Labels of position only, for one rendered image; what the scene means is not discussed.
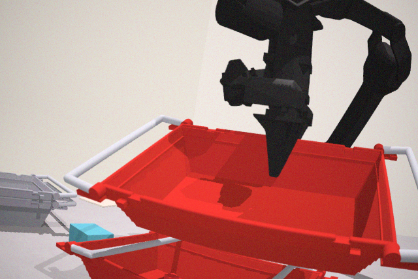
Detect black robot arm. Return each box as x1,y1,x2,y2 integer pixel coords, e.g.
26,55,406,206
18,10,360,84
215,0,411,148

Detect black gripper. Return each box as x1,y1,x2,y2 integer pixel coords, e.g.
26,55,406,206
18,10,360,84
240,45,313,178

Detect red plastic tray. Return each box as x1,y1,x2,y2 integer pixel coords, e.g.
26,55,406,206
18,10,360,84
56,231,338,279

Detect cream flat panel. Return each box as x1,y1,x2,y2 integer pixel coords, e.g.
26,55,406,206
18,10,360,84
79,197,117,207

